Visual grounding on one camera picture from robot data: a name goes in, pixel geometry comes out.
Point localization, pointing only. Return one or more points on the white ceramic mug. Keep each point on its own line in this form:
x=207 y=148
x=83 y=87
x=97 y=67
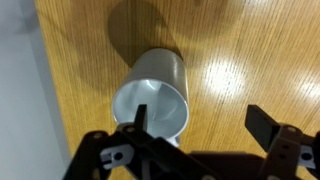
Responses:
x=160 y=70

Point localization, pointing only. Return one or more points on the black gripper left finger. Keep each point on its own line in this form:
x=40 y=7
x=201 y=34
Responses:
x=156 y=156

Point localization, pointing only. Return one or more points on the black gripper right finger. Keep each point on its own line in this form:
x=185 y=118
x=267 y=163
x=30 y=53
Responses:
x=283 y=150

